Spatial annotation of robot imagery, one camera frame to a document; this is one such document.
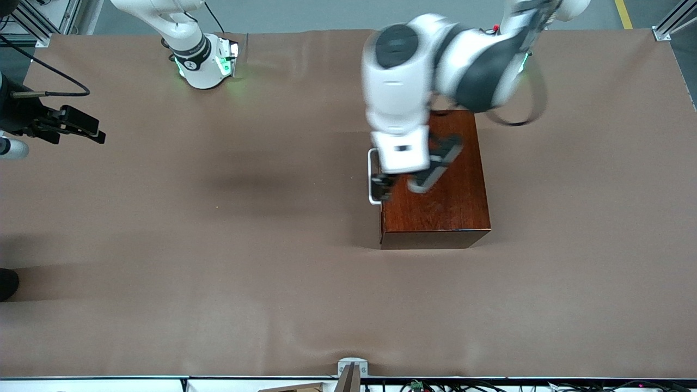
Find thin black right base cable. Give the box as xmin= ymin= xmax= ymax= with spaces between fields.
xmin=204 ymin=0 xmax=228 ymax=34

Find black shoe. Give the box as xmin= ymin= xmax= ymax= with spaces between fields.
xmin=0 ymin=268 xmax=20 ymax=302

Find light wood drawer white handle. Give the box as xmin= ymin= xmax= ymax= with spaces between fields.
xmin=368 ymin=148 xmax=386 ymax=246

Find grey metal clamp bracket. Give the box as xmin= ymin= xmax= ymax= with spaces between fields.
xmin=337 ymin=357 xmax=369 ymax=392

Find aluminium frame with cables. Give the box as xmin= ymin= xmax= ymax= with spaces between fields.
xmin=0 ymin=0 xmax=104 ymax=48

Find aluminium profile beam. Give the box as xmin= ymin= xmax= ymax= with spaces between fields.
xmin=652 ymin=0 xmax=697 ymax=42

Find brown cardboard piece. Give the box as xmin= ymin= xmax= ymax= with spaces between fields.
xmin=258 ymin=382 xmax=328 ymax=392

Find dark brown wooden cabinet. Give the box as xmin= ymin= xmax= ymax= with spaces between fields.
xmin=380 ymin=109 xmax=492 ymax=250

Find tangled black cables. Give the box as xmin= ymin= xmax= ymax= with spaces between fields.
xmin=364 ymin=379 xmax=697 ymax=392

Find brown table cover sheet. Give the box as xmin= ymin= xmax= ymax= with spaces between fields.
xmin=0 ymin=28 xmax=697 ymax=379

